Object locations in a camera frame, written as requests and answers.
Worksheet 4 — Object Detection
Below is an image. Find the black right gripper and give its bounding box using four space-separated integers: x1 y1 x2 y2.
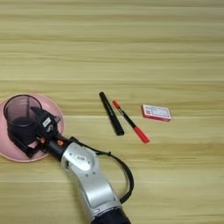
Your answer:
10 107 74 162

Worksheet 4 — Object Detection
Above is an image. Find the black mesh pen cup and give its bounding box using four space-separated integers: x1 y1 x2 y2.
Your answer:
3 94 43 147

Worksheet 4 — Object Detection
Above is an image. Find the pink round plate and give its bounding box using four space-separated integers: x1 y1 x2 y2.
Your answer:
0 93 65 163

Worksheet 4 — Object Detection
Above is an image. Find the red capped black pen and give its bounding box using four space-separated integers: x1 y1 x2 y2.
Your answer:
112 100 151 144

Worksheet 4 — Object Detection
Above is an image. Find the black marker pen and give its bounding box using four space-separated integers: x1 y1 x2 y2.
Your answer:
99 91 125 137

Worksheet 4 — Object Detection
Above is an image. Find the red white card box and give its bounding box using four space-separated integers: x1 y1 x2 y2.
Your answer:
141 103 172 123

